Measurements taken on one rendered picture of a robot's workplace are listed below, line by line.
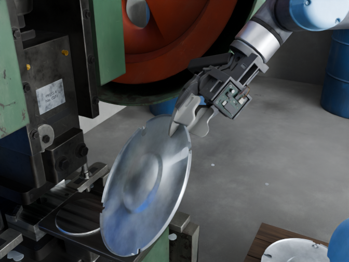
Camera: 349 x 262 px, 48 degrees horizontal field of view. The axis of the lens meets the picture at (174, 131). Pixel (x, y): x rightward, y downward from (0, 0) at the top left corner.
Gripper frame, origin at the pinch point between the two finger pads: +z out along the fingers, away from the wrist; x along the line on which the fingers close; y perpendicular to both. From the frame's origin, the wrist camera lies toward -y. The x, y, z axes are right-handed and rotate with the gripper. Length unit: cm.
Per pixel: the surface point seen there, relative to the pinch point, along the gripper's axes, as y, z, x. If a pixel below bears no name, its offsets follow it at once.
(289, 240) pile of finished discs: -18, 8, 83
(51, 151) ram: -9.1, 18.4, -13.0
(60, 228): -8.4, 32.4, -0.4
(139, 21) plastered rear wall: -251, -34, 82
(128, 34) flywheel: -41.1, -10.1, -2.9
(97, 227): -5.6, 27.2, 4.8
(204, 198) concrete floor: -94, 28, 115
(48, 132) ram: -11.1, 16.1, -15.2
